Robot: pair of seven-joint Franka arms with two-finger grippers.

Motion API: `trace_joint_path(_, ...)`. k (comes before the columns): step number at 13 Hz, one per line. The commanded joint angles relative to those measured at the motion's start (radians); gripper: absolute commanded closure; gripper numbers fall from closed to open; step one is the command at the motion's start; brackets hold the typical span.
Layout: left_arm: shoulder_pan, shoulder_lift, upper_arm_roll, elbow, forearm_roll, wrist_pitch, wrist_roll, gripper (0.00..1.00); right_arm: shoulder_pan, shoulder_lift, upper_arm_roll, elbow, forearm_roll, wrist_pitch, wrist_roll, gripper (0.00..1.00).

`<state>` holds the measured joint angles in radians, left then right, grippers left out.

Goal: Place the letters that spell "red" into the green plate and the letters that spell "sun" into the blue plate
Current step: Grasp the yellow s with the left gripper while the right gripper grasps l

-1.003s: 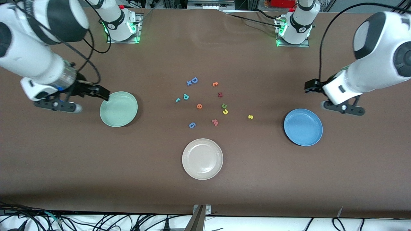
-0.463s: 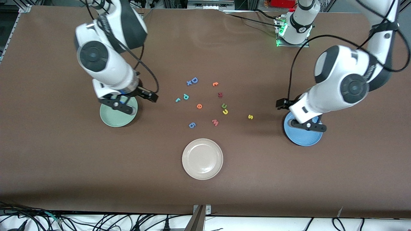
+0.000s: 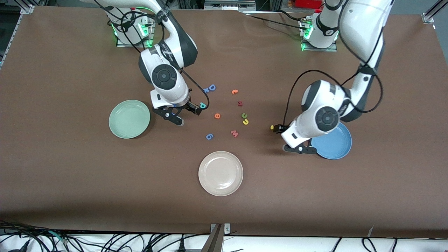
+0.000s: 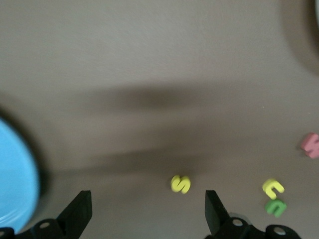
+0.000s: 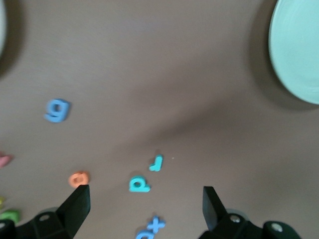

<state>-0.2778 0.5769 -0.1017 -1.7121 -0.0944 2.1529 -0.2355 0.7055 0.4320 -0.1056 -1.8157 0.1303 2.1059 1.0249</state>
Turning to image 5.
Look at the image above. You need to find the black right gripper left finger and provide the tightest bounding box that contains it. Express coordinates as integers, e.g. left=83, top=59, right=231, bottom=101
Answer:
left=14, top=184, right=91, bottom=239

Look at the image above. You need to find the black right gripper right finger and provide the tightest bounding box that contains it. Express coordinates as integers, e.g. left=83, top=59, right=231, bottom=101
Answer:
left=198, top=186, right=265, bottom=239

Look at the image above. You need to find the orange letter e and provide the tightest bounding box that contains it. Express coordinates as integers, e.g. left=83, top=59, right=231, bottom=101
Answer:
left=69, top=171, right=90, bottom=188

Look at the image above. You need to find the green letter n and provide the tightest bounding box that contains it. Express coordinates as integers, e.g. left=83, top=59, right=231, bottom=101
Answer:
left=0, top=210, right=20, bottom=224

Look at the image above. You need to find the teal letter d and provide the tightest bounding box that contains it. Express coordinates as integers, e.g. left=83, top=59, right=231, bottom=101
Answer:
left=128, top=175, right=152, bottom=193

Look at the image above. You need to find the teal letter r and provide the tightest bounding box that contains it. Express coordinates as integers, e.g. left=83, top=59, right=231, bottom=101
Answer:
left=149, top=154, right=164, bottom=172

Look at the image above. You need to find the blue letter x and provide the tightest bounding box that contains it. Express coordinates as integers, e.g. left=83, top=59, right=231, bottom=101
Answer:
left=147, top=216, right=166, bottom=235

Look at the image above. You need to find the blue capital letter D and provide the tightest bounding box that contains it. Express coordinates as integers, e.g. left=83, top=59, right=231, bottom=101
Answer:
left=136, top=229, right=155, bottom=239

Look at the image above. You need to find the pink letter w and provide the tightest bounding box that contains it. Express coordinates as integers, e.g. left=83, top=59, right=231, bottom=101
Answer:
left=0, top=154, right=12, bottom=168

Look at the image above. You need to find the blue letter g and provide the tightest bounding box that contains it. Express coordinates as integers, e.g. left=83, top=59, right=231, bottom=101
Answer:
left=44, top=99, right=71, bottom=123

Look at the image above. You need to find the brown table cover mat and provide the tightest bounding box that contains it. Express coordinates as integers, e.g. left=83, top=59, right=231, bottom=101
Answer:
left=0, top=0, right=319, bottom=239

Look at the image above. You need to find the light green plate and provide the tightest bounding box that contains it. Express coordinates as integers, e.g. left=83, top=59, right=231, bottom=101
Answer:
left=268, top=0, right=319, bottom=105

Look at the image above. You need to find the beige plate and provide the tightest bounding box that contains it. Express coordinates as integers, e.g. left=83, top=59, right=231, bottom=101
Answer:
left=0, top=0, right=7, bottom=58

